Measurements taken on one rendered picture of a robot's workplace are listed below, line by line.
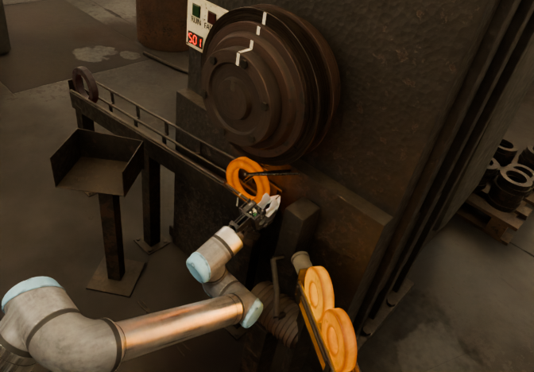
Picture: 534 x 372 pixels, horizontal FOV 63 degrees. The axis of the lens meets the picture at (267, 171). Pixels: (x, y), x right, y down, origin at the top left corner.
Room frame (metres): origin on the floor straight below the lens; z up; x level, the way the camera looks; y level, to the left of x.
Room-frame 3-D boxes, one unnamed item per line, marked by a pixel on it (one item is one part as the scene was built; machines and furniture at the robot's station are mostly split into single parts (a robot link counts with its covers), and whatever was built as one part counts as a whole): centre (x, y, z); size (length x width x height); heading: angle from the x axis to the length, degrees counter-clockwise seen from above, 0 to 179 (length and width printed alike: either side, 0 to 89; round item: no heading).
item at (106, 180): (1.26, 0.62, 0.36); 0.26 x 0.20 x 0.72; 89
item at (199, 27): (1.48, 0.27, 1.15); 0.26 x 0.02 x 0.18; 54
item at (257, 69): (1.11, 0.12, 1.11); 0.28 x 0.06 x 0.28; 54
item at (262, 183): (1.19, 0.06, 0.75); 0.18 x 0.03 x 0.18; 54
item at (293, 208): (1.06, -0.14, 0.68); 0.11 x 0.08 x 0.24; 144
